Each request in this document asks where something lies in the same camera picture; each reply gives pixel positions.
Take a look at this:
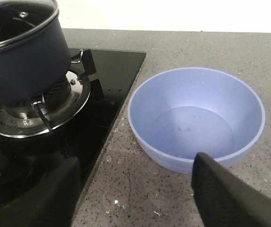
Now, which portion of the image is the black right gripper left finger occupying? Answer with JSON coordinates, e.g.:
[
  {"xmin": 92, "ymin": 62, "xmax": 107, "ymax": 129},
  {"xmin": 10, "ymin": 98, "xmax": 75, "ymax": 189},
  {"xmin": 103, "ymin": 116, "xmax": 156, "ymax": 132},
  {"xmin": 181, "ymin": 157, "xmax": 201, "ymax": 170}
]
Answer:
[{"xmin": 0, "ymin": 157, "xmax": 81, "ymax": 227}]

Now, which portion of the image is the black metal pot support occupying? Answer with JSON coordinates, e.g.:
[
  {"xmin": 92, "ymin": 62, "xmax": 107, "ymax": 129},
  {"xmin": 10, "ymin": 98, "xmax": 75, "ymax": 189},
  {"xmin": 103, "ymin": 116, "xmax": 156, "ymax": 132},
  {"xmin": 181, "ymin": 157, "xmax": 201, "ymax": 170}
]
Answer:
[{"xmin": 0, "ymin": 49, "xmax": 96, "ymax": 139}]

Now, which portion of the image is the black glass gas stove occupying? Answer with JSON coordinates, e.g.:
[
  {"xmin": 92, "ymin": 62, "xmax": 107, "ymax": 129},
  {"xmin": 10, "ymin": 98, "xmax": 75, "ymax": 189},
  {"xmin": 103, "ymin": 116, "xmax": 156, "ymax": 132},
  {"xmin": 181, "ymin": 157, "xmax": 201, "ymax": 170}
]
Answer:
[{"xmin": 0, "ymin": 49, "xmax": 145, "ymax": 219}]

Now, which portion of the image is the light blue plastic bowl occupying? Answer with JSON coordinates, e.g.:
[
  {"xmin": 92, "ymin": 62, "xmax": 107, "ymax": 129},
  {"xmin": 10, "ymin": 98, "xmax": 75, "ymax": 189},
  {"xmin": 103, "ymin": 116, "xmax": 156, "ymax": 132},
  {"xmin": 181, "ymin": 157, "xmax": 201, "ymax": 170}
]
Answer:
[{"xmin": 128, "ymin": 67, "xmax": 265, "ymax": 174}]

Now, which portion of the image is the black round gas burner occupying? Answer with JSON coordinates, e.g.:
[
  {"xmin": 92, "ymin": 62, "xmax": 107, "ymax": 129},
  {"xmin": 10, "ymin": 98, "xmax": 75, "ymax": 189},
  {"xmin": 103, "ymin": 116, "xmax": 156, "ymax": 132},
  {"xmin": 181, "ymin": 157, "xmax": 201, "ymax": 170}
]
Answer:
[{"xmin": 0, "ymin": 79, "xmax": 71, "ymax": 119}]

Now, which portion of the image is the glass pot lid blue knob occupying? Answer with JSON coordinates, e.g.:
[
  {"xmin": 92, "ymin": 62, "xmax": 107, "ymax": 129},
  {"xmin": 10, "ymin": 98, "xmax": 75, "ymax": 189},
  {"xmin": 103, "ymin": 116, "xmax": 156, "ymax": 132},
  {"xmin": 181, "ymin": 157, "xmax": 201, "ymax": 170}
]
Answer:
[{"xmin": 0, "ymin": 0, "xmax": 59, "ymax": 48}]

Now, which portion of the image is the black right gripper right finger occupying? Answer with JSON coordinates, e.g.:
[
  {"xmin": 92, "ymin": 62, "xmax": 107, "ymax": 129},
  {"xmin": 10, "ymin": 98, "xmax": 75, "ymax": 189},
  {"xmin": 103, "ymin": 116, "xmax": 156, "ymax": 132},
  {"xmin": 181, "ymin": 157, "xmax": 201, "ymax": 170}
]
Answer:
[{"xmin": 191, "ymin": 153, "xmax": 271, "ymax": 227}]

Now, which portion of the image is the dark blue cooking pot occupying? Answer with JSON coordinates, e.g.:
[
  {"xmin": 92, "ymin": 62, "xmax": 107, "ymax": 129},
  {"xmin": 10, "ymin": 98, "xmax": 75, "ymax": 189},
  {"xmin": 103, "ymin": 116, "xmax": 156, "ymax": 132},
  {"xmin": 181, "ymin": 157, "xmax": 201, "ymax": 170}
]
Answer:
[{"xmin": 0, "ymin": 16, "xmax": 72, "ymax": 105}]

